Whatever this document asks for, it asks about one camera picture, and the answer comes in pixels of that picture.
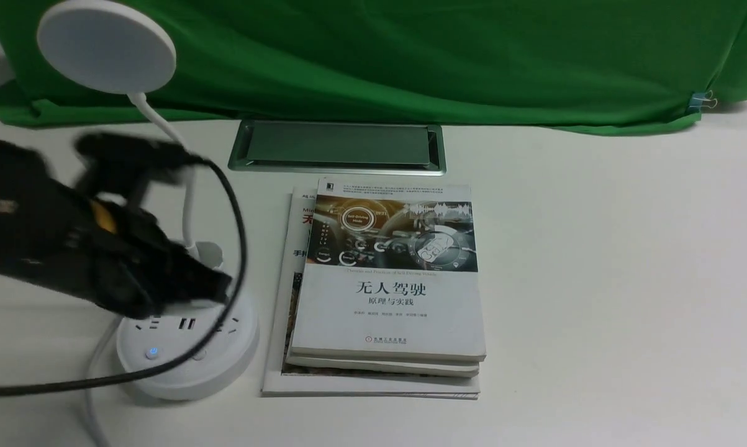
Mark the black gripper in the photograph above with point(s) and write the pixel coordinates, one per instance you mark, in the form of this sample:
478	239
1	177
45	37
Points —
118	258

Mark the white gooseneck desk lamp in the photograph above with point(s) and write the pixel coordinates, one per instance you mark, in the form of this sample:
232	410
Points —
110	47

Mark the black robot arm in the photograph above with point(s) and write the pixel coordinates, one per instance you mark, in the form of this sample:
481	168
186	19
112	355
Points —
29	216

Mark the bottom large thin book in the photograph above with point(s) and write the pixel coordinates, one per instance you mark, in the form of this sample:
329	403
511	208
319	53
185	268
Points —
283	379

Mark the white autonomous driving book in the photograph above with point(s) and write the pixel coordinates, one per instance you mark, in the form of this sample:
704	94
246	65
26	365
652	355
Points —
391	272

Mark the middle white book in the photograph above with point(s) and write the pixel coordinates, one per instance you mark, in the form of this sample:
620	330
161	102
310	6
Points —
293	364

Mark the green backdrop cloth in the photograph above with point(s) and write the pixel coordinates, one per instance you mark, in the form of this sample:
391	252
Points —
596	67

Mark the blue binder clip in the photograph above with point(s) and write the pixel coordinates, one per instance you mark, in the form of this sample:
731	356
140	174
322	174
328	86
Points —
700	101

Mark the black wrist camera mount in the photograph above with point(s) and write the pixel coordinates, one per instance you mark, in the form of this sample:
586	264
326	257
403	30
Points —
126	165

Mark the silver desk cable hatch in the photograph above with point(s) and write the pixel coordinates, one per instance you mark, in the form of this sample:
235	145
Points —
338	148

